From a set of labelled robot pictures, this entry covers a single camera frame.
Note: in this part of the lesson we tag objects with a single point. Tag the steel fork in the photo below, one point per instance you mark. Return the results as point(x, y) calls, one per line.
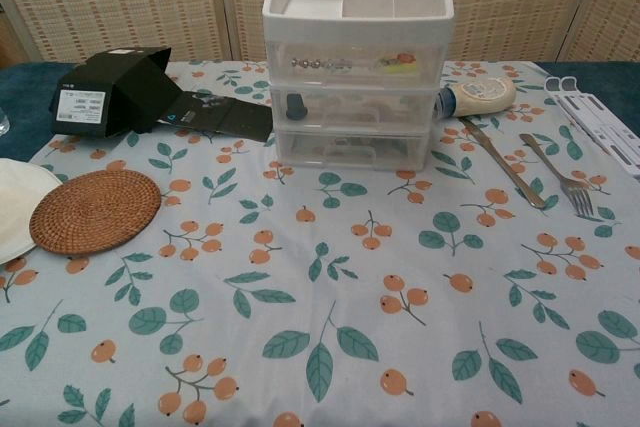
point(550, 162)

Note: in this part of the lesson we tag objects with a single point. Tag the steel table knife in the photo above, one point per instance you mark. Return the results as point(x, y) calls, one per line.
point(505, 162)

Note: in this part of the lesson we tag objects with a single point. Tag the white plastic drawer organizer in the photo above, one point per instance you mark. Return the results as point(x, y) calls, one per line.
point(300, 29)

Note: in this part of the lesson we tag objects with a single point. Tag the black cardboard box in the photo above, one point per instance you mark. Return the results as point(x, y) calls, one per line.
point(125, 92)

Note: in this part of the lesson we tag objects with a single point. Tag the fruit and leaf print tablecloth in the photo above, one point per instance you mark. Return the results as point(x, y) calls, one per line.
point(320, 307)

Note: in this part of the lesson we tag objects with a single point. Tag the white folding stand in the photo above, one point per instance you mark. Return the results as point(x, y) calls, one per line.
point(600, 122)

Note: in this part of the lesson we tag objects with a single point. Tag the white round plate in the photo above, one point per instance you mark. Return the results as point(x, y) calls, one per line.
point(20, 207)

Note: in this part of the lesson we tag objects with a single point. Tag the black flat packaging sleeve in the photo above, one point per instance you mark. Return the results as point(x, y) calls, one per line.
point(230, 119)

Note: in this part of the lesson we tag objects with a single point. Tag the colourful small trinket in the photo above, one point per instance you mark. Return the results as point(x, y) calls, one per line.
point(400, 61)

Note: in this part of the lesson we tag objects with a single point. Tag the cream mayonnaise squeeze bottle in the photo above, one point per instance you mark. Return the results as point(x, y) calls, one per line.
point(485, 94)

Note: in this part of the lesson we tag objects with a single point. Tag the brown woven rattan coaster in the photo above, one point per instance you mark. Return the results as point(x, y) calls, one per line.
point(95, 212)

